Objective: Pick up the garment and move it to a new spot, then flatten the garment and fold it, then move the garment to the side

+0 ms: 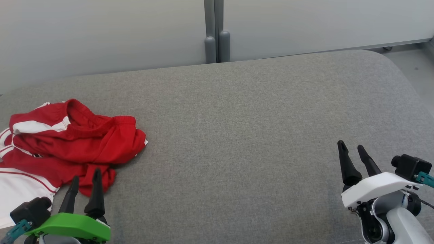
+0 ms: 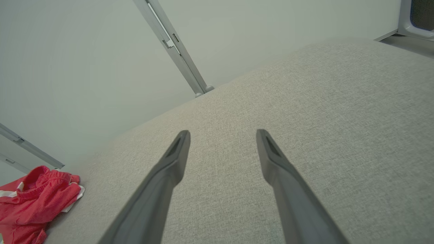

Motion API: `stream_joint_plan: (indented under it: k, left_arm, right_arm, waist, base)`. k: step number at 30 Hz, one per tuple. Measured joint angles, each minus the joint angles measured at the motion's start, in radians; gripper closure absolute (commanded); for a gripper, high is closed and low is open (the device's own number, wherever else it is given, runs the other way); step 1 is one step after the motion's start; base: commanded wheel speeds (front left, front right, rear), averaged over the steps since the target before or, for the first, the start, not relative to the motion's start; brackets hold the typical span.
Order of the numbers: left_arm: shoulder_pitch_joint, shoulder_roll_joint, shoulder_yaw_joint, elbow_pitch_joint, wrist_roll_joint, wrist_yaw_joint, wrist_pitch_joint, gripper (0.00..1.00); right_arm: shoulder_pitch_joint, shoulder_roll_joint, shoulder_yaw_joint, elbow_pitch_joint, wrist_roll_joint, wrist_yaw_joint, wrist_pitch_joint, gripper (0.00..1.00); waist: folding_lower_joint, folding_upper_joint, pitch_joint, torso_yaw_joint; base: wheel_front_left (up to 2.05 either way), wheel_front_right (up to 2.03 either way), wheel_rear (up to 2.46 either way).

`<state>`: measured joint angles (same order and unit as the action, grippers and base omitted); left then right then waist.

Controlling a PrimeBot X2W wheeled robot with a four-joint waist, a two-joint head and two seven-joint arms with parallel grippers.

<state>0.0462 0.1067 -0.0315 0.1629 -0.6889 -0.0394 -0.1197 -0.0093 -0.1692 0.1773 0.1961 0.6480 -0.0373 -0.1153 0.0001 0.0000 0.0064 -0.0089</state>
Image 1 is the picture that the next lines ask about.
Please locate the red shorts with white band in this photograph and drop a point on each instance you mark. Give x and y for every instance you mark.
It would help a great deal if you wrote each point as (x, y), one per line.
(101, 142)

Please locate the grey fabric sofa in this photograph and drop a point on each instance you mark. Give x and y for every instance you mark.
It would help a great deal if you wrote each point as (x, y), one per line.
(237, 135)

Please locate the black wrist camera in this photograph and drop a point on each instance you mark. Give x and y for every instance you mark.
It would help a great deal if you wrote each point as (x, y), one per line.
(32, 210)
(412, 167)

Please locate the white partition panel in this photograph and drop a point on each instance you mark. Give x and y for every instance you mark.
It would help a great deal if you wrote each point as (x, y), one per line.
(322, 23)
(101, 34)

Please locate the small partition caster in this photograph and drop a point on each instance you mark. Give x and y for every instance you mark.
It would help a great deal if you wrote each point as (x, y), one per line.
(388, 48)

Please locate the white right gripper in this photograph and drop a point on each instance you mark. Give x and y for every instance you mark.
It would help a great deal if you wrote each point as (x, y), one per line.
(376, 188)

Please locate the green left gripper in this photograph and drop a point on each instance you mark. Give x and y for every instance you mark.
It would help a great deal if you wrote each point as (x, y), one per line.
(74, 227)

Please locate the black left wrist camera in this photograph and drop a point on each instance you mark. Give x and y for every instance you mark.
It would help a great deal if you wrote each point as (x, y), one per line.
(32, 210)

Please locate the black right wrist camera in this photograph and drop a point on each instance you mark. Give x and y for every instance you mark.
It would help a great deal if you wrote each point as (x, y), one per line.
(412, 167)

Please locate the red and white jersey shirt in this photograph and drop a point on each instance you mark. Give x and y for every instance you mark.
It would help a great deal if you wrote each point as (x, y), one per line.
(20, 193)

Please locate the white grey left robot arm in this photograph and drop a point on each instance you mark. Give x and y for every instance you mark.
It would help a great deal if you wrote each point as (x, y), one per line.
(57, 240)

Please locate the grey partition post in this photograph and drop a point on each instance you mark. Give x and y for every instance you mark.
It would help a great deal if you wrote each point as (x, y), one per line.
(223, 44)
(210, 47)

